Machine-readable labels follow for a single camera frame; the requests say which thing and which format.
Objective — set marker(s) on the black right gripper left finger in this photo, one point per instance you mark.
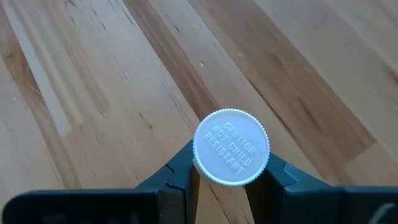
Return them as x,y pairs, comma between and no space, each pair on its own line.
177,193

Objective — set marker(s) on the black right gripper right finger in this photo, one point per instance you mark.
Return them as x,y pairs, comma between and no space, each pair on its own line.
270,193

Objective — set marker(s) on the orange medicine bottle white cap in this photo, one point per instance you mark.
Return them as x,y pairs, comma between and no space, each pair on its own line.
231,147

